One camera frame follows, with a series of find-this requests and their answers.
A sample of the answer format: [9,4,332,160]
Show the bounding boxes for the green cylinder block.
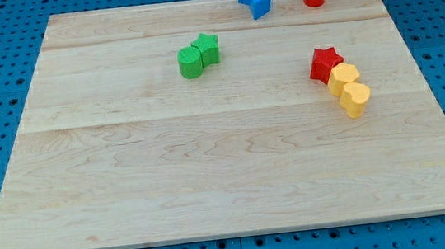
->
[177,46,204,79]

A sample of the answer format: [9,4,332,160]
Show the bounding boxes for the red star block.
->
[309,47,344,85]

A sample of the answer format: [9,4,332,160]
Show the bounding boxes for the yellow heart block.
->
[339,82,371,119]

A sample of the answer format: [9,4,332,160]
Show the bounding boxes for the green star block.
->
[191,33,220,68]

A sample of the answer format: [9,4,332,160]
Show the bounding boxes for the wooden board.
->
[0,0,445,249]

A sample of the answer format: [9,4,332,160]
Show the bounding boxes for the yellow hexagon block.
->
[328,63,361,96]

